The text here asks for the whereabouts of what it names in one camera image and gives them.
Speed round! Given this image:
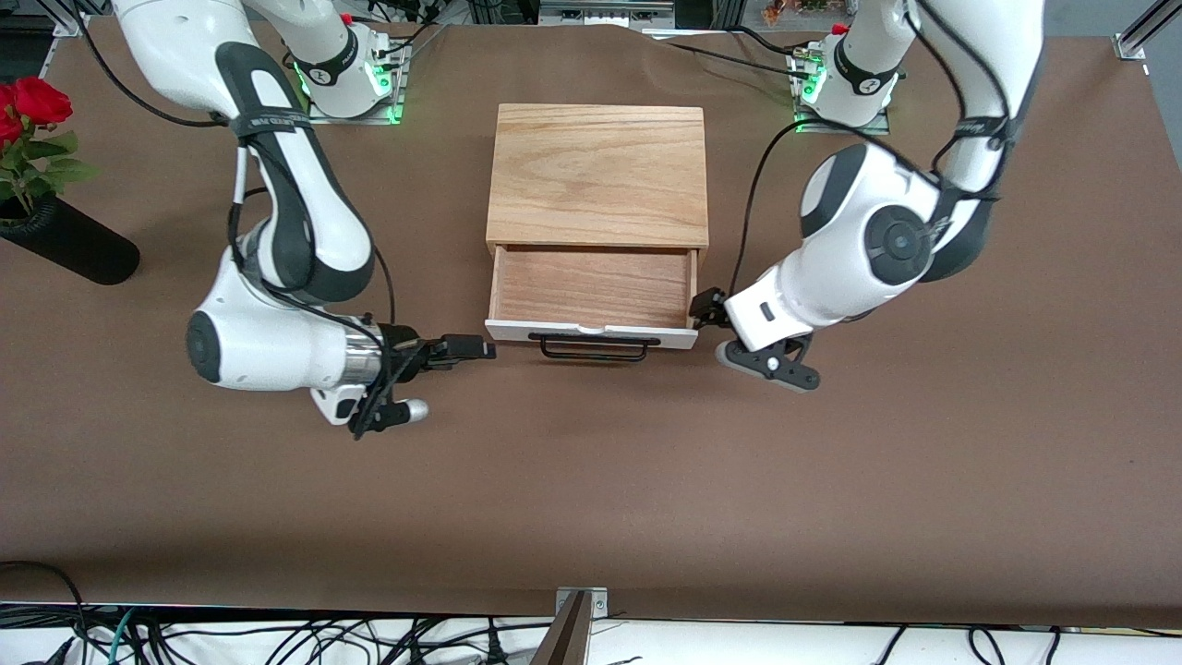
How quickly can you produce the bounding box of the black metal drawer handle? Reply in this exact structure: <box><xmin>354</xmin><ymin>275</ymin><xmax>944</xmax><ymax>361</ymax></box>
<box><xmin>528</xmin><ymin>332</ymin><xmax>662</xmax><ymax>362</ymax></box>

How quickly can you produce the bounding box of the aluminium frame profile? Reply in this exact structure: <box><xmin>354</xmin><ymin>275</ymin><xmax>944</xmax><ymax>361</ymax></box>
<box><xmin>51</xmin><ymin>0</ymin><xmax>93</xmax><ymax>38</ymax></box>
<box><xmin>1113</xmin><ymin>0</ymin><xmax>1182</xmax><ymax>62</ymax></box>

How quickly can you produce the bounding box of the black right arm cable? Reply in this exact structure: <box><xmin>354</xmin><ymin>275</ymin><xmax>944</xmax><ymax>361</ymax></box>
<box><xmin>78</xmin><ymin>18</ymin><xmax>398</xmax><ymax>435</ymax></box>

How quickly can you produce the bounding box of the red rose bouquet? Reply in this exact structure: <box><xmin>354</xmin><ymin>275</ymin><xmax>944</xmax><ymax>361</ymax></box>
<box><xmin>0</xmin><ymin>77</ymin><xmax>101</xmax><ymax>218</ymax></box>

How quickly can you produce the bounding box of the light wooden drawer cabinet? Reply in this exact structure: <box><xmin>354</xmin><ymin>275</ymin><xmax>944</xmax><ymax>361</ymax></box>
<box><xmin>486</xmin><ymin>103</ymin><xmax>710</xmax><ymax>269</ymax></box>

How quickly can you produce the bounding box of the tangled black cable bundle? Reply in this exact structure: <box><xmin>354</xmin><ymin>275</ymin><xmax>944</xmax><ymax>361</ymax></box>
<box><xmin>139</xmin><ymin>617</ymin><xmax>555</xmax><ymax>665</ymax></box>

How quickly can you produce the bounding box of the black looped cable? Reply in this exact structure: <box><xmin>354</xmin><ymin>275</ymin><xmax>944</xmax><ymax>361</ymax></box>
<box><xmin>0</xmin><ymin>560</ymin><xmax>90</xmax><ymax>665</ymax></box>

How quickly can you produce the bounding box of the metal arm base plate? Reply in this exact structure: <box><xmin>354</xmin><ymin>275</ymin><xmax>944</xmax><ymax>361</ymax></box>
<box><xmin>790</xmin><ymin>46</ymin><xmax>892</xmax><ymax>136</ymax></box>
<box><xmin>307</xmin><ymin>39</ymin><xmax>408</xmax><ymax>126</ymax></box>

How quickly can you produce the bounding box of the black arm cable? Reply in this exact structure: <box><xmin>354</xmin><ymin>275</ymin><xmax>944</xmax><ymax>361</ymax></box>
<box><xmin>78</xmin><ymin>18</ymin><xmax>398</xmax><ymax>435</ymax></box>
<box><xmin>730</xmin><ymin>0</ymin><xmax>1017</xmax><ymax>296</ymax></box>

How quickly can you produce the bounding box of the grey background equipment box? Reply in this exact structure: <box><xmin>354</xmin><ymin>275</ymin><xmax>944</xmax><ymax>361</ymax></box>
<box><xmin>539</xmin><ymin>0</ymin><xmax>677</xmax><ymax>29</ymax></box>

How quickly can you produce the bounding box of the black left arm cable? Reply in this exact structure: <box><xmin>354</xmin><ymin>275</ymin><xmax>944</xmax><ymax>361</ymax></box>
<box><xmin>730</xmin><ymin>0</ymin><xmax>1017</xmax><ymax>296</ymax></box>

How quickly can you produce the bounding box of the black cylindrical vase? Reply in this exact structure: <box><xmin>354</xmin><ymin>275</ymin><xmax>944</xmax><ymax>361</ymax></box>
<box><xmin>0</xmin><ymin>192</ymin><xmax>141</xmax><ymax>285</ymax></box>

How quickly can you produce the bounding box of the black cable across table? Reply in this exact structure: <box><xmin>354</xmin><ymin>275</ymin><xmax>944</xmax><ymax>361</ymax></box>
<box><xmin>663</xmin><ymin>26</ymin><xmax>815</xmax><ymax>77</ymax></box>

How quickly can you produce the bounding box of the wooden drawer with white front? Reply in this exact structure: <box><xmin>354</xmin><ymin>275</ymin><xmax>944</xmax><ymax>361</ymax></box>
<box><xmin>485</xmin><ymin>245</ymin><xmax>700</xmax><ymax>350</ymax></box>

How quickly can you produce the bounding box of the teal cable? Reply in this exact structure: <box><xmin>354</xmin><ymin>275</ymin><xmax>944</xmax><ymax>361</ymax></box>
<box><xmin>100</xmin><ymin>607</ymin><xmax>141</xmax><ymax>665</ymax></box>

